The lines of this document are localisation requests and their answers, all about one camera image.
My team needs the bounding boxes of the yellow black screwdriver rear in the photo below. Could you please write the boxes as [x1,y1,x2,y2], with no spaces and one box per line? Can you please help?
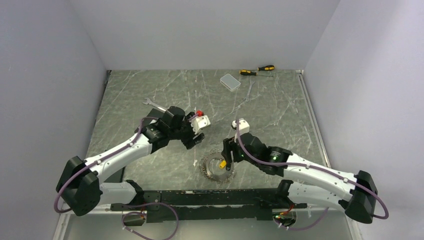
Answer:
[257,65,275,71]

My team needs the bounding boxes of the white plastic box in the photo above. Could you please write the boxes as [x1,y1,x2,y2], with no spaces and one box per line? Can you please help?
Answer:
[220,73,241,92]

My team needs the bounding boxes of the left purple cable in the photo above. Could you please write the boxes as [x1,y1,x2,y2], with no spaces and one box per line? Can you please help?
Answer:
[54,112,180,240]

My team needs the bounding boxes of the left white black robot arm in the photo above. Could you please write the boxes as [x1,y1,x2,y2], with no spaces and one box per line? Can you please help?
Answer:
[53,106,211,216]

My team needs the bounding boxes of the purple cable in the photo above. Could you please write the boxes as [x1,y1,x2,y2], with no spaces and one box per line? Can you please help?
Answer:
[234,119,390,232]
[54,112,180,240]

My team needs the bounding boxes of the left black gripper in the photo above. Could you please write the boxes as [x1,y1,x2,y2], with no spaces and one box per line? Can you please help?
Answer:
[169,112,205,149]

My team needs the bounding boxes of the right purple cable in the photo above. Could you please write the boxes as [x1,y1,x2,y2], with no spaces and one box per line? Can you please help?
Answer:
[234,119,390,232]

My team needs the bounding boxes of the yellow black screwdriver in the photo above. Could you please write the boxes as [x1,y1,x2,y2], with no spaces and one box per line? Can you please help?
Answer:
[239,69,273,77]
[257,65,275,71]

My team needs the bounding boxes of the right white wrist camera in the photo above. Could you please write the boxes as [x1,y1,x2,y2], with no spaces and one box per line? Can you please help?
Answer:
[231,118,250,138]

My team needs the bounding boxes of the aluminium rail frame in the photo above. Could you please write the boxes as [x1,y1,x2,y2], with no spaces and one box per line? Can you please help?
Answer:
[52,187,362,240]

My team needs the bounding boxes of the yellow black screwdriver front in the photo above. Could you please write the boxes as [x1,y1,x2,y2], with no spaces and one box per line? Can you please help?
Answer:
[239,69,273,77]

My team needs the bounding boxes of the large silver combination wrench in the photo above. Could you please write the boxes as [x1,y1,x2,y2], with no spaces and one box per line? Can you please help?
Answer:
[143,97,167,113]

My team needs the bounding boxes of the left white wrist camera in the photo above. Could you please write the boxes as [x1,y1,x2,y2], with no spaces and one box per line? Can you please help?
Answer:
[189,110,211,135]

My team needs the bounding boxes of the small silver wrench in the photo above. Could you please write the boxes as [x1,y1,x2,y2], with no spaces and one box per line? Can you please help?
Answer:
[243,79,256,103]

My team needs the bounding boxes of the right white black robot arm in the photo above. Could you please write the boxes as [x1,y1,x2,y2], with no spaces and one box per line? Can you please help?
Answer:
[221,133,378,224]

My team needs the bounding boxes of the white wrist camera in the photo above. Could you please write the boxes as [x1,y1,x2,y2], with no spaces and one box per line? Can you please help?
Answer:
[231,118,250,138]
[189,110,211,135]

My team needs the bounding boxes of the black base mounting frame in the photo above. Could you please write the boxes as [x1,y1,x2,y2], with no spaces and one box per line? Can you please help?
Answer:
[110,187,291,223]

